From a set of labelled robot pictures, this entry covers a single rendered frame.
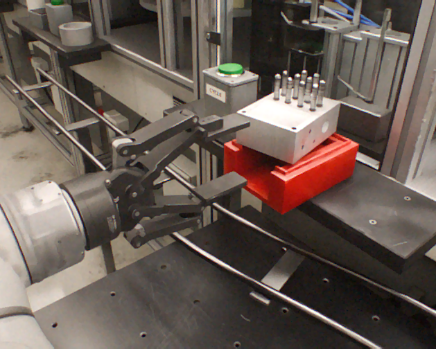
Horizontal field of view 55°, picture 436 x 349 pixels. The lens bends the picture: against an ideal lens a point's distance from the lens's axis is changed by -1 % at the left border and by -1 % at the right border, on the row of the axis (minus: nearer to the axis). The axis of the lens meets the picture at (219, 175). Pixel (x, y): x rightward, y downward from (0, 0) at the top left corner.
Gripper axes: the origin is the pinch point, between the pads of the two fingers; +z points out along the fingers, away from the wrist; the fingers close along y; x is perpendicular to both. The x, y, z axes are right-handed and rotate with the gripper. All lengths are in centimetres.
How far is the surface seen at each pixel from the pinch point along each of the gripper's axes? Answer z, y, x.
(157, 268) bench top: -3.0, -31.2, 16.5
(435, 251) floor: 128, -99, 10
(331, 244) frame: 41, -44, 8
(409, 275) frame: 41, -39, -12
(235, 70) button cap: 13.5, 4.5, 14.2
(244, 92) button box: 13.7, 1.4, 12.1
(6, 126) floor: 16, -99, 254
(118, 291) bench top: -11.5, -31.3, 15.8
